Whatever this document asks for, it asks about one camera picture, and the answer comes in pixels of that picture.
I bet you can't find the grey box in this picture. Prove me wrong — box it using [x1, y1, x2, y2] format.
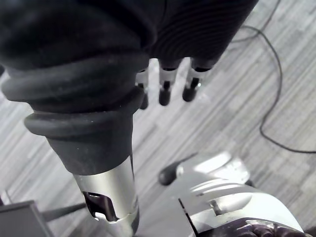
[0, 200, 54, 237]

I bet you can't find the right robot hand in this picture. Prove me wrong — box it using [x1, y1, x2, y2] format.
[0, 0, 259, 237]

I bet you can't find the thin black floor cable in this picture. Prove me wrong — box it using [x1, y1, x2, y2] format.
[228, 0, 316, 154]

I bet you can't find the dark robot foot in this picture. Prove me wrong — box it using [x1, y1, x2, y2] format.
[158, 153, 198, 186]

